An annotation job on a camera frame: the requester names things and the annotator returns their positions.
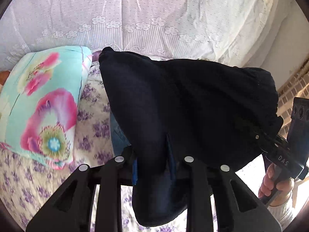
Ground brown orange blanket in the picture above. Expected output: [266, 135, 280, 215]
[0, 71, 10, 85]

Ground wooden lattice panel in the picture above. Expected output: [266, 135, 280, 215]
[277, 62, 309, 138]

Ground folded floral turquoise quilt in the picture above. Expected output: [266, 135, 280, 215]
[1, 46, 92, 170]

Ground person right hand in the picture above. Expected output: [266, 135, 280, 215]
[258, 163, 294, 207]

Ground folded blue jeans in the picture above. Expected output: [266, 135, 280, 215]
[110, 113, 130, 156]

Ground navy blue pants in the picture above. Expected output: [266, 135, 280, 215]
[98, 47, 282, 227]

